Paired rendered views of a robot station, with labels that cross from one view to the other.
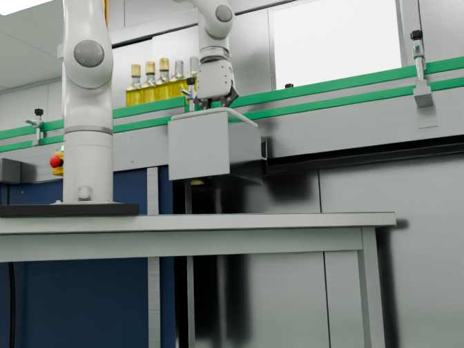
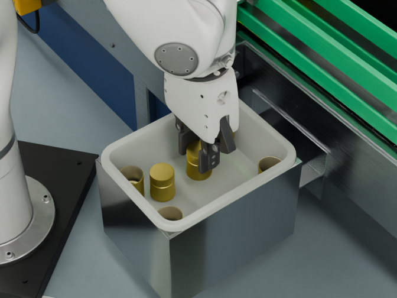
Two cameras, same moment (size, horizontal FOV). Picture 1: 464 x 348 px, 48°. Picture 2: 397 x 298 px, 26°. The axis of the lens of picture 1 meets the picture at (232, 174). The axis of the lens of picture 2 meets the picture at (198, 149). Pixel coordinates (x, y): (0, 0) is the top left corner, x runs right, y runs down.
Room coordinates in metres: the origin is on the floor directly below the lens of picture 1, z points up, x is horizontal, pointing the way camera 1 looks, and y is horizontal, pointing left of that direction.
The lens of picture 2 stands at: (0.66, -0.34, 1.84)
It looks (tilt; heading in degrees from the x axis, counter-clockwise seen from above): 46 degrees down; 29
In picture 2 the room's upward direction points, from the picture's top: straight up
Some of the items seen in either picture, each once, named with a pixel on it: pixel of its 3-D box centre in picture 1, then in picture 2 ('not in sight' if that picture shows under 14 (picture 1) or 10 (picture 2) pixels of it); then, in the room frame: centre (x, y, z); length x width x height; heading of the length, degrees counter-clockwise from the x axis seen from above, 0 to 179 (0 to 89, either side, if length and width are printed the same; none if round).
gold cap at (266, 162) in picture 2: not in sight; (270, 176); (1.40, -0.05, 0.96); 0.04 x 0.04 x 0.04
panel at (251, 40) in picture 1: (266, 57); not in sight; (1.67, -0.13, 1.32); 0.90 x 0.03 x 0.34; 66
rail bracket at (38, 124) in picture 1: (33, 126); not in sight; (1.69, 0.67, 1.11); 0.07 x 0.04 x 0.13; 156
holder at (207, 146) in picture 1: (221, 155); (214, 189); (1.38, 0.03, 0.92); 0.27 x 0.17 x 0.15; 156
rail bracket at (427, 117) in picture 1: (421, 77); not in sight; (1.23, -0.48, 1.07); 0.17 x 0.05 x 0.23; 156
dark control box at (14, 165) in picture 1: (2, 172); not in sight; (1.72, 0.78, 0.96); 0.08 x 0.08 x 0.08; 66
